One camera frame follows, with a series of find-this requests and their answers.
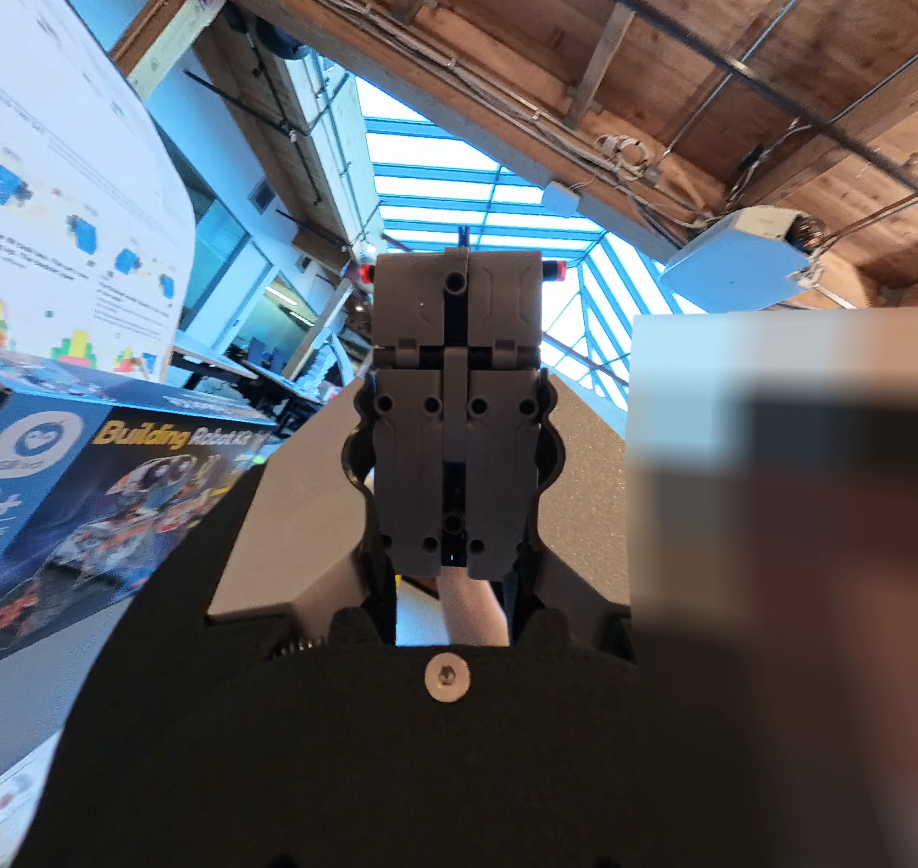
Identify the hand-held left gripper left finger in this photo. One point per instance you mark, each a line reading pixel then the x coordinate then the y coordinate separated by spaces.
pixel 287 524

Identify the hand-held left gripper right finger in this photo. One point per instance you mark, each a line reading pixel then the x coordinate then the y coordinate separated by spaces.
pixel 588 509

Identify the grey building block assembly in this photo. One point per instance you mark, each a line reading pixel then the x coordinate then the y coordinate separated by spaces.
pixel 423 466

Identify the background office desk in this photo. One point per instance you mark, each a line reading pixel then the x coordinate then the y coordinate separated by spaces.
pixel 215 362

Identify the blue robot kit box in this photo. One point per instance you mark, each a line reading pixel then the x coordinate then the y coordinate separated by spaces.
pixel 93 495

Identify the white ceiling projector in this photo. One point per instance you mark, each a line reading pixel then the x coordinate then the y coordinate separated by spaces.
pixel 739 258

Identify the white ceiling junction box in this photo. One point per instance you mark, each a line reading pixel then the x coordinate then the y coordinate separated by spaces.
pixel 561 198

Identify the glass skylight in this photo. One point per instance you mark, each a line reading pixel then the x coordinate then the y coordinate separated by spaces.
pixel 459 180

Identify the white instruction sheet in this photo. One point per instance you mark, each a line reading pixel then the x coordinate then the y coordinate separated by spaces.
pixel 79 201

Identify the black round ceiling fixture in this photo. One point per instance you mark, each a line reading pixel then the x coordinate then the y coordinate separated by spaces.
pixel 278 36

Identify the grey wall vent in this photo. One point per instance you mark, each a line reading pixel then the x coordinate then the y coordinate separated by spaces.
pixel 262 198

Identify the black ceiling track rail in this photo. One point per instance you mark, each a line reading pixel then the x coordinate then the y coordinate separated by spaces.
pixel 724 65

